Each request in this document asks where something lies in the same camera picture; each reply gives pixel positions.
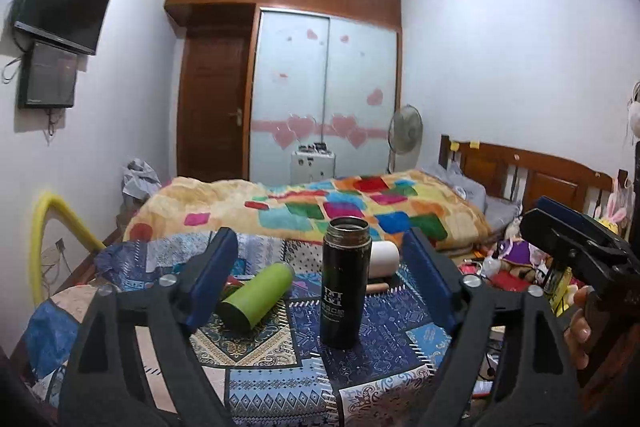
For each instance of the white plastic bottle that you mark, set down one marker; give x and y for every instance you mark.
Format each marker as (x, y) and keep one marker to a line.
(491, 267)

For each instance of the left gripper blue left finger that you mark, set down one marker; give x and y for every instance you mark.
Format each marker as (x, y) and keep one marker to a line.
(105, 383)

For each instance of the red cup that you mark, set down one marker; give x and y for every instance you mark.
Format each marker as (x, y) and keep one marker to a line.
(233, 282)

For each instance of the wooden headboard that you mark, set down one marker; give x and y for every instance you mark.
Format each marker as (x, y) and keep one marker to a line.
(524, 176)

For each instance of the grey pillow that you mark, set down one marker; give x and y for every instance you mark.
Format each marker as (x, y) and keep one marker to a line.
(498, 212)

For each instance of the plush toy pile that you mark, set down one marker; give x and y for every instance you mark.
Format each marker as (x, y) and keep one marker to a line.
(520, 258)

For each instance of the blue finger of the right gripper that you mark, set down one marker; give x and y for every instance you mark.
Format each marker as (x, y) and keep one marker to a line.
(553, 237)
(575, 219)

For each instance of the frosted sliding wardrobe doors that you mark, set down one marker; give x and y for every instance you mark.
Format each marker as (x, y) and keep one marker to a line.
(323, 82)

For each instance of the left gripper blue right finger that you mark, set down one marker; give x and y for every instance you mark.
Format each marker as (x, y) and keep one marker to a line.
(535, 382)

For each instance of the black thermos cup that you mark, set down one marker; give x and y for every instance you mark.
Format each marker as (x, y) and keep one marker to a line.
(346, 253)

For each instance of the large wall television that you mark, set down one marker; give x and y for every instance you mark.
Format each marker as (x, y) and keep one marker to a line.
(76, 24)

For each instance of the white small cabinet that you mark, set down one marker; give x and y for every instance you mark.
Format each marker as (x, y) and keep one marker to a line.
(308, 164)

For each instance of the grey clothes bundle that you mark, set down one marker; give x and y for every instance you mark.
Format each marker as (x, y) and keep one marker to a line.
(139, 180)

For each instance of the brown wooden door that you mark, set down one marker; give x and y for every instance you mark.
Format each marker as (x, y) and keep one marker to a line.
(210, 103)

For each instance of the white mug with handle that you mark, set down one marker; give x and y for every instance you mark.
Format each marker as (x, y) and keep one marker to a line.
(383, 264)

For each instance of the yellow chick plush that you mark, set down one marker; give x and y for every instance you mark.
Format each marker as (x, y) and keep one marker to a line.
(615, 214)

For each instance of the green cup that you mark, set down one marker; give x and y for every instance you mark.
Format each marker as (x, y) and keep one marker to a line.
(242, 310)

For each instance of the colourful patch yellow duvet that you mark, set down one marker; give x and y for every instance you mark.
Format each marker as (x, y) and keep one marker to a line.
(390, 204)

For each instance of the right hand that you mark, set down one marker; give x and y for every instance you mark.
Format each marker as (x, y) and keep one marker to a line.
(579, 331)

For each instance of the yellow foam tube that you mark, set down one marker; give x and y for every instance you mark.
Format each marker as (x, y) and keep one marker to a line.
(40, 258)

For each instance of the blue patchwork blanket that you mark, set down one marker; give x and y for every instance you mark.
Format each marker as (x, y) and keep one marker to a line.
(279, 374)

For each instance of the standing electric fan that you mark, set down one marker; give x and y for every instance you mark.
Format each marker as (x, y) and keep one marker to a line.
(404, 134)

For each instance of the small wall monitor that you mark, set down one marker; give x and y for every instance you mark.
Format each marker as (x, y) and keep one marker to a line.
(48, 77)

